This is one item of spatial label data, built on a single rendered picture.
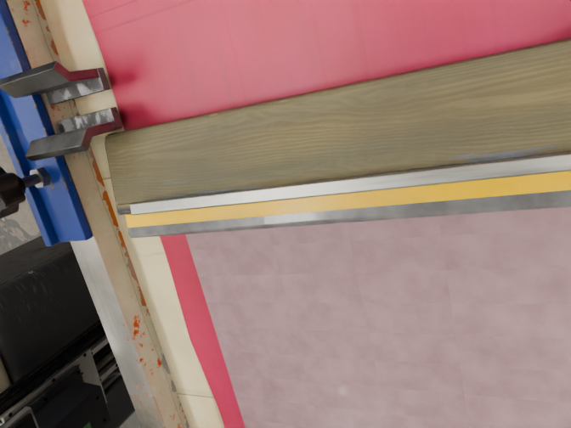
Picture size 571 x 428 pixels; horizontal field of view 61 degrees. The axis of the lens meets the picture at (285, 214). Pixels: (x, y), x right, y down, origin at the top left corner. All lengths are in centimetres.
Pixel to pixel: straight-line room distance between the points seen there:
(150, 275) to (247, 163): 21
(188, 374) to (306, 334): 18
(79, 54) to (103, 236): 18
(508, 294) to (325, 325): 16
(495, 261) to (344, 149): 15
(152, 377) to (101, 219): 19
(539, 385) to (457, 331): 7
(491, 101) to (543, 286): 15
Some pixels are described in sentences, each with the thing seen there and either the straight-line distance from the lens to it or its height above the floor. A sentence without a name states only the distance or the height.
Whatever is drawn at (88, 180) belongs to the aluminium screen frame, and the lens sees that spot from 53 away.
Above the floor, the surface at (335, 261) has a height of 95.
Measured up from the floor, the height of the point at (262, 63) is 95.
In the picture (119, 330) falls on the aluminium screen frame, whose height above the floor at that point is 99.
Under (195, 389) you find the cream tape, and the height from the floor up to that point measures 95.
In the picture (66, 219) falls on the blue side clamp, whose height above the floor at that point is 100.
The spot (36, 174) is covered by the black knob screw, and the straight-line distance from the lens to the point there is 52.
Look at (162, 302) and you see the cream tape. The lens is 56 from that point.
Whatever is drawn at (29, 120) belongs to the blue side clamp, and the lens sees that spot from 51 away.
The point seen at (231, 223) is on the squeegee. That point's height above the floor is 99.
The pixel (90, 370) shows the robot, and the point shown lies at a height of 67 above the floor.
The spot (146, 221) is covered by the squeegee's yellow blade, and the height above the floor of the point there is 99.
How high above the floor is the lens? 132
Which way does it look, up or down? 58 degrees down
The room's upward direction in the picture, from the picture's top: 132 degrees counter-clockwise
